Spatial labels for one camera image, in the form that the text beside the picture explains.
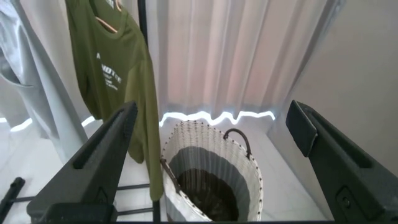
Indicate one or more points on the pink clothes hanger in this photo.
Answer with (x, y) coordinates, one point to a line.
(107, 25)

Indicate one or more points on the white laundry basket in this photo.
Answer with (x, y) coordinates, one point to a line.
(192, 137)

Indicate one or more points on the pale grey shorts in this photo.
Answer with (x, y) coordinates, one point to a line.
(40, 93)

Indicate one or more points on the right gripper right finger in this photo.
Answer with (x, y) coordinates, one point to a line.
(357, 186)

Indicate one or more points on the black clothes rack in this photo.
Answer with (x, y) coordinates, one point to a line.
(143, 18)

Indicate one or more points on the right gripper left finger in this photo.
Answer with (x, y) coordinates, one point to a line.
(71, 193)

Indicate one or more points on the green garment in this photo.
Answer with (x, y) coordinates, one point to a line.
(109, 62)

